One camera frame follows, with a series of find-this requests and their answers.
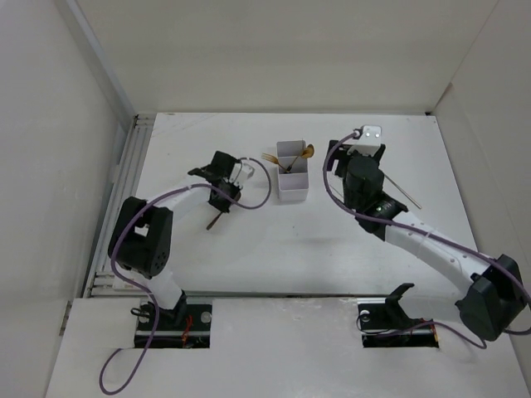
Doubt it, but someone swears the gold fork green handle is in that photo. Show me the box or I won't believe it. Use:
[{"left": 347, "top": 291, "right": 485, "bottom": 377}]
[{"left": 261, "top": 153, "right": 290, "bottom": 172}]

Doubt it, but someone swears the gold spoon green handle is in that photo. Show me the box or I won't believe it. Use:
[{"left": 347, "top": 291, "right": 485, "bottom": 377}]
[{"left": 286, "top": 144, "right": 314, "bottom": 172}]

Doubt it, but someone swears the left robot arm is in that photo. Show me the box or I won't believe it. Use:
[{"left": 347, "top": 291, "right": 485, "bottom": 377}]
[{"left": 108, "top": 151, "right": 255, "bottom": 329}]

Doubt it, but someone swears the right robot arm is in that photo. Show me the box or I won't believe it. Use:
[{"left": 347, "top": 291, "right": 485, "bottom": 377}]
[{"left": 322, "top": 138, "right": 530, "bottom": 342}]

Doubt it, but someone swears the silver chopstick far right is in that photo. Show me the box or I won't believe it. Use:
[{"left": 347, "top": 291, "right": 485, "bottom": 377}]
[{"left": 384, "top": 173, "right": 422, "bottom": 210}]

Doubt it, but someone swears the white three-compartment utensil holder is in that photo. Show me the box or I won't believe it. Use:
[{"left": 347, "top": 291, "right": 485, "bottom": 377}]
[{"left": 276, "top": 140, "right": 309, "bottom": 203}]

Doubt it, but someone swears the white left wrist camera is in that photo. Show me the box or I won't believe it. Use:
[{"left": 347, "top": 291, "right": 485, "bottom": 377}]
[{"left": 229, "top": 161, "right": 255, "bottom": 187}]

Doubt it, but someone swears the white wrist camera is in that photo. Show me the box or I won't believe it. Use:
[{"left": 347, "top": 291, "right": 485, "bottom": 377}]
[
  {"left": 229, "top": 161, "right": 255, "bottom": 187},
  {"left": 348, "top": 125, "right": 382, "bottom": 156}
]

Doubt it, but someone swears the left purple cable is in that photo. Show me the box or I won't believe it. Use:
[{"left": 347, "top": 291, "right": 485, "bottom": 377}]
[{"left": 100, "top": 158, "right": 273, "bottom": 394}]

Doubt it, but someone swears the purple cable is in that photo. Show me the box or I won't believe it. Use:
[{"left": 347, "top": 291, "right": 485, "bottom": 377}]
[
  {"left": 100, "top": 158, "right": 273, "bottom": 394},
  {"left": 322, "top": 130, "right": 531, "bottom": 350}
]

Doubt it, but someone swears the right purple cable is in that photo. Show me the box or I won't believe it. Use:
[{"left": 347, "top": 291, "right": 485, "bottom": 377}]
[{"left": 322, "top": 130, "right": 531, "bottom": 350}]

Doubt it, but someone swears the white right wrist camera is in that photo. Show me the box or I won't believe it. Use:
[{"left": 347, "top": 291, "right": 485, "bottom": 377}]
[{"left": 348, "top": 125, "right": 382, "bottom": 156}]

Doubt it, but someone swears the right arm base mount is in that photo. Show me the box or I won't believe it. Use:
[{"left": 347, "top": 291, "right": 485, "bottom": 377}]
[{"left": 356, "top": 283, "right": 439, "bottom": 348}]

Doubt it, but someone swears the aluminium frame rail left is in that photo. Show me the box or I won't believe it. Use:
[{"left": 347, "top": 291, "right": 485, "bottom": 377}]
[{"left": 76, "top": 114, "right": 156, "bottom": 298}]

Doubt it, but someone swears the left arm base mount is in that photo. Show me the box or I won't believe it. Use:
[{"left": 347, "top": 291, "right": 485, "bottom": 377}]
[{"left": 130, "top": 298, "right": 212, "bottom": 349}]

